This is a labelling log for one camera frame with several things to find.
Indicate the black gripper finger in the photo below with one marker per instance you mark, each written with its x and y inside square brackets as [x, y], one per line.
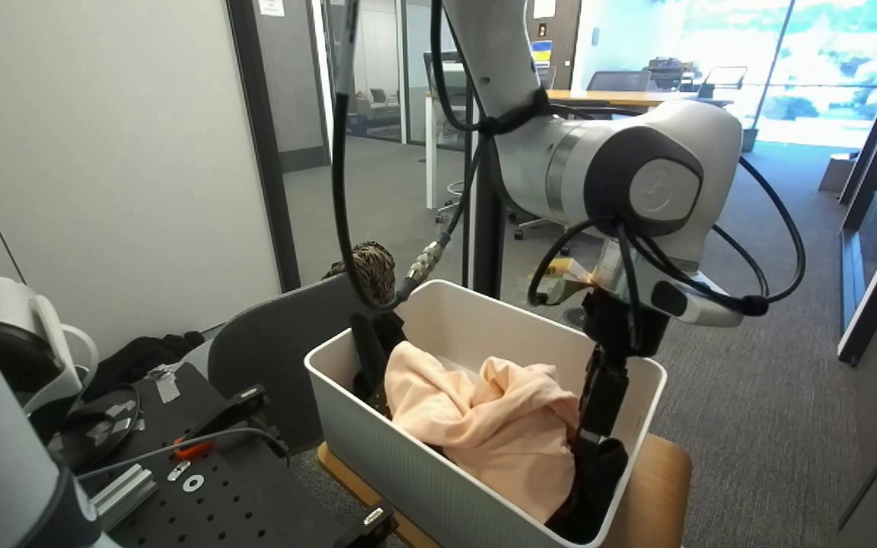
[617, 396]
[595, 396]

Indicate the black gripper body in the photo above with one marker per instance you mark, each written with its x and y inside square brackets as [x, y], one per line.
[623, 325]

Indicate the black cloth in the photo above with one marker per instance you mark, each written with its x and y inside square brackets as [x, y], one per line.
[585, 497]

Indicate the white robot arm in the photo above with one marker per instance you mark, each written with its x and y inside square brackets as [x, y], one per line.
[662, 185]

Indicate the pink cloth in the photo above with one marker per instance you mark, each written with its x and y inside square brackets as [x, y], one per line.
[488, 427]

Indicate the white plastic basket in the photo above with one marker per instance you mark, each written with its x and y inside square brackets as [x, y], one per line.
[410, 477]

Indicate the tiger print cloth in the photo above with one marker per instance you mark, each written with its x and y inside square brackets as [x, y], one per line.
[368, 266]

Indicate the yellow tag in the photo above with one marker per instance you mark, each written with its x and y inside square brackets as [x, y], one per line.
[574, 272]

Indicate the wooden desk white legs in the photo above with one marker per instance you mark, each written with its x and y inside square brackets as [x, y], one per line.
[600, 97]

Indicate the black clamp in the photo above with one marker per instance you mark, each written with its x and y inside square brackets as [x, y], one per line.
[370, 528]

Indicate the black plate white sticker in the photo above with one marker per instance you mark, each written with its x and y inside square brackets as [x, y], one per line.
[153, 406]

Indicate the black fabric bundle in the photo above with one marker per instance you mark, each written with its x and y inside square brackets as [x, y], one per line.
[144, 353]

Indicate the silver aluminium bars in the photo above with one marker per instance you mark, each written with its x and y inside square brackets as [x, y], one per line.
[121, 495]

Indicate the black partition post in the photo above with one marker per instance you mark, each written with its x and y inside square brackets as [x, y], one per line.
[259, 140]
[488, 232]

